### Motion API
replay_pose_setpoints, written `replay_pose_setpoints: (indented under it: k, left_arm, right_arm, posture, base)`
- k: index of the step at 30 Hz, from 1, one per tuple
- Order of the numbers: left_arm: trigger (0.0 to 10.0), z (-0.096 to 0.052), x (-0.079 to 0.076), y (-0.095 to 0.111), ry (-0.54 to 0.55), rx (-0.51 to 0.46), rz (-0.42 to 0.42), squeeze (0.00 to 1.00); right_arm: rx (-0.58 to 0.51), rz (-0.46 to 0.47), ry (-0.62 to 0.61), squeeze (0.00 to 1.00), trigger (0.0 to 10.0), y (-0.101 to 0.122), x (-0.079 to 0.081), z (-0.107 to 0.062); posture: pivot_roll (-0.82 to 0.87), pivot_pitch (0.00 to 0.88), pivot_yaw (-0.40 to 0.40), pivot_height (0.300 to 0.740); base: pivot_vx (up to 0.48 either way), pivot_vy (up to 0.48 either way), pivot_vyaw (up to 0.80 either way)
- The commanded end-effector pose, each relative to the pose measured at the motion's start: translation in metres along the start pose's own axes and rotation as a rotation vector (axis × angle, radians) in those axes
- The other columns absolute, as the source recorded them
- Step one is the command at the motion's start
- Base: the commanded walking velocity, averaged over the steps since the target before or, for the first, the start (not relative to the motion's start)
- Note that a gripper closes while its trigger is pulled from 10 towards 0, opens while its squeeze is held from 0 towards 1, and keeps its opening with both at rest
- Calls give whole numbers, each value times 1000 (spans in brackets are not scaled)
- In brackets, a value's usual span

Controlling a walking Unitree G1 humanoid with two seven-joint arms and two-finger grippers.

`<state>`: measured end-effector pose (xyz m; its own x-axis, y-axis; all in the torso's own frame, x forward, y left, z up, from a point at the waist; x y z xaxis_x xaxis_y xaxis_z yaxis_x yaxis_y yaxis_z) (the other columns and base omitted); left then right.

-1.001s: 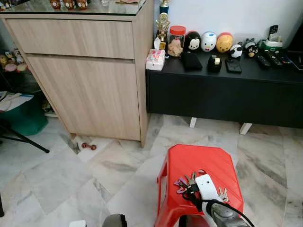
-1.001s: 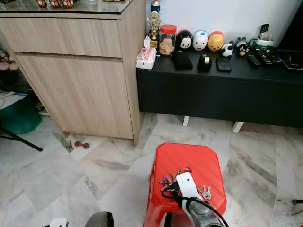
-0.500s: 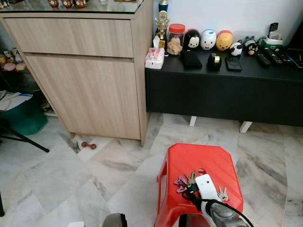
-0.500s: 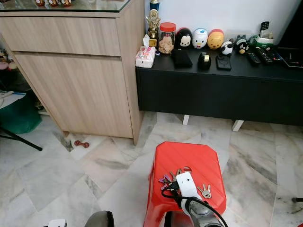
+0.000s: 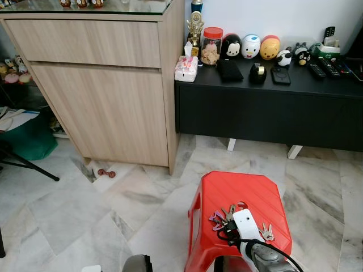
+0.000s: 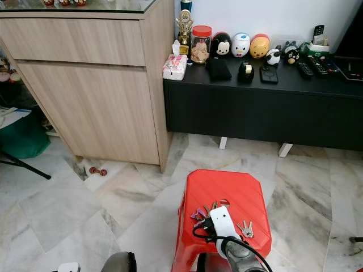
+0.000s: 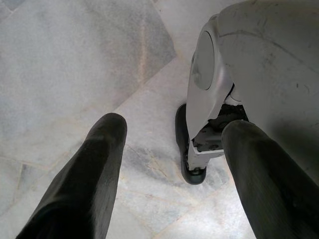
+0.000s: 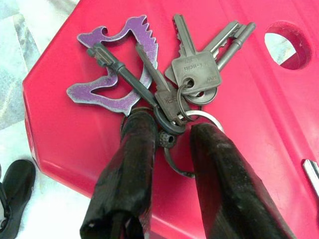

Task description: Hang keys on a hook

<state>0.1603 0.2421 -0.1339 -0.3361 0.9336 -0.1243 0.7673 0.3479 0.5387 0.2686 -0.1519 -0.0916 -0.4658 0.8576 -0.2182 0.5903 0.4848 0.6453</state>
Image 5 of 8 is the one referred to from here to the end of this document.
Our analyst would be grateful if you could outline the bunch of keys purple tag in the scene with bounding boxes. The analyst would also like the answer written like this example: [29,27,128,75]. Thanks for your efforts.
[208,203,276,242]

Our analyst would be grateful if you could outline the red plastic stool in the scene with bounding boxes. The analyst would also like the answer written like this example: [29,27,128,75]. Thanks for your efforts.
[184,171,293,272]

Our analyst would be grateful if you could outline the black low sideboard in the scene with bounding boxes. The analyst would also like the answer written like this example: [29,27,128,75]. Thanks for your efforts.
[174,56,363,160]

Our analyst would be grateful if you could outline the red-brown dumbbell toy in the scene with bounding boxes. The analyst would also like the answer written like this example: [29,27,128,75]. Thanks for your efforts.
[97,168,117,179]

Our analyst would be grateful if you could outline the black tape dispenser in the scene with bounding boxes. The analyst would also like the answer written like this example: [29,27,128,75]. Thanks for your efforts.
[249,62,268,85]

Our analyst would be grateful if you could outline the black pouch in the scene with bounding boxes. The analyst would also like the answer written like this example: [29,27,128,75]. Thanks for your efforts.
[217,58,245,83]

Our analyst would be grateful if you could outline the pink tissue pack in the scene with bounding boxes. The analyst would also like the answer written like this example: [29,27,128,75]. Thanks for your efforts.
[174,41,200,83]

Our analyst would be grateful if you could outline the light wooden cabinet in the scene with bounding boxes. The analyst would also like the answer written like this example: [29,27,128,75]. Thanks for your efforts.
[0,0,186,175]

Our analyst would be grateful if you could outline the small panda figure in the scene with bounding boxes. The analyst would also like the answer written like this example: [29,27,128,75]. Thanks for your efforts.
[276,48,294,68]

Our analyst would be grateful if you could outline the black mouse plush toy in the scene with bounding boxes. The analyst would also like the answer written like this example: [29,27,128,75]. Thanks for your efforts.
[220,33,243,60]

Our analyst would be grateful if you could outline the glass jar red lid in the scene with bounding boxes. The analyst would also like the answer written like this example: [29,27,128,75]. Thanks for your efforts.
[200,27,224,66]

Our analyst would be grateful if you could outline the white duck plush toy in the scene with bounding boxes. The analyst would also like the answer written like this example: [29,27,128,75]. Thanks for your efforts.
[240,34,262,60]

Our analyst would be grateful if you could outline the yellow bear plush toy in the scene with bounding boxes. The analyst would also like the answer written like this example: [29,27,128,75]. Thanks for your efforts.
[259,35,282,61]

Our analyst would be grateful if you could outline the small black penguin figure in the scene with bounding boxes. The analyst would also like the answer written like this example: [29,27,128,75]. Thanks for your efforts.
[292,42,312,66]

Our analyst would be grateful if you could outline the gold trophy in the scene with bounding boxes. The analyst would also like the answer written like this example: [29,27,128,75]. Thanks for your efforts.
[186,11,205,57]

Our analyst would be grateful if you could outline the green desk holder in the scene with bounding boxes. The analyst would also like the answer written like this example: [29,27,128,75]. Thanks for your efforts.
[313,41,341,61]

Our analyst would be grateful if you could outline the black stand leg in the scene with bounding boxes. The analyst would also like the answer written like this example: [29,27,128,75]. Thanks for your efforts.
[0,142,61,182]

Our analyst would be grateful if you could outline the upright black remote control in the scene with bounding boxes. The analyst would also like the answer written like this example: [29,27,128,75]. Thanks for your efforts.
[323,26,337,47]

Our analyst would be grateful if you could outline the green bag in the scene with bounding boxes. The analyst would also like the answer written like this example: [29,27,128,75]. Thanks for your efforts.
[0,113,59,162]

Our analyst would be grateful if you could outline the white papers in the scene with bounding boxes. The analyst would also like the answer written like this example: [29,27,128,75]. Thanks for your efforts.
[0,107,41,133]

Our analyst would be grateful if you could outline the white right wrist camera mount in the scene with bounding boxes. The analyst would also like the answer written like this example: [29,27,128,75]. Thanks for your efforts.
[232,209,263,243]

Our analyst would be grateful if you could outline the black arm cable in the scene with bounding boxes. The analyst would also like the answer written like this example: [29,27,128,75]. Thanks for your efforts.
[218,227,305,272]

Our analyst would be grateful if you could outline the black phone with ring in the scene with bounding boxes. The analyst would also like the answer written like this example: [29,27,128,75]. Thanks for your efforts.
[270,66,292,87]

